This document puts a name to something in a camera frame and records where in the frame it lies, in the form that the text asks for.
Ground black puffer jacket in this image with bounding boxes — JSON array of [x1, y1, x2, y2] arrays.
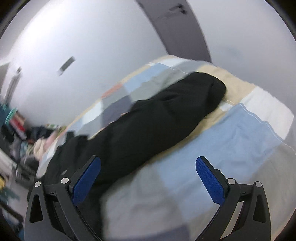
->
[[41, 72, 226, 237]]

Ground grey bedroom door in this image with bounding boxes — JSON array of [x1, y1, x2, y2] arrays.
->
[[137, 0, 211, 62]]

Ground cream fluffy garment pile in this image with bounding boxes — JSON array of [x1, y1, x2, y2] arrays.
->
[[33, 138, 47, 161]]

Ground patchwork checkered bed quilt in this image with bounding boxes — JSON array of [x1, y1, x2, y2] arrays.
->
[[67, 55, 295, 240]]

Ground grey wall switch panel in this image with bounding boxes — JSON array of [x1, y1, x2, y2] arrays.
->
[[58, 56, 76, 76]]

